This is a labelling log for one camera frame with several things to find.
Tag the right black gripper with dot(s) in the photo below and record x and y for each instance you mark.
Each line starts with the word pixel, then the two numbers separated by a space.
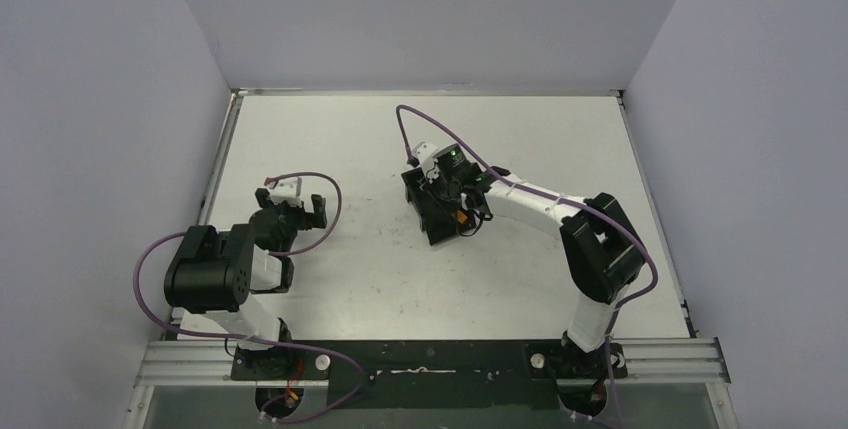
pixel 437 177

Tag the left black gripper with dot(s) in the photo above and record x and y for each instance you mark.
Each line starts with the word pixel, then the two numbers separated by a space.
pixel 289 206

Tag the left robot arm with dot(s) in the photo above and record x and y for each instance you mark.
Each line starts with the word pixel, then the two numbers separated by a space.
pixel 221 275

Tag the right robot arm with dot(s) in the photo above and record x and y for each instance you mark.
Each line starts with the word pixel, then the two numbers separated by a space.
pixel 599 243

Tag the black plastic bin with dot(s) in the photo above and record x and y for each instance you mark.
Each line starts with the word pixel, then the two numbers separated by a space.
pixel 436 220

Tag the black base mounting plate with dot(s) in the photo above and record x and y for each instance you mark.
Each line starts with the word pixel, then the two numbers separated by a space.
pixel 434 374

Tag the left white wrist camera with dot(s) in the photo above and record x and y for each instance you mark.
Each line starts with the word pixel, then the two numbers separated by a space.
pixel 286 188

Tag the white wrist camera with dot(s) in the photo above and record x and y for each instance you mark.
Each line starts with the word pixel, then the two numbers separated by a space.
pixel 422 155
pixel 286 188

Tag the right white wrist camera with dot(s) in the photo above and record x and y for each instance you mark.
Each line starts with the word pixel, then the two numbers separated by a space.
pixel 422 155

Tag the aluminium front rail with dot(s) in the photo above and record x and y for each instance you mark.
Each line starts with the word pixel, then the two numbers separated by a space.
pixel 205 363

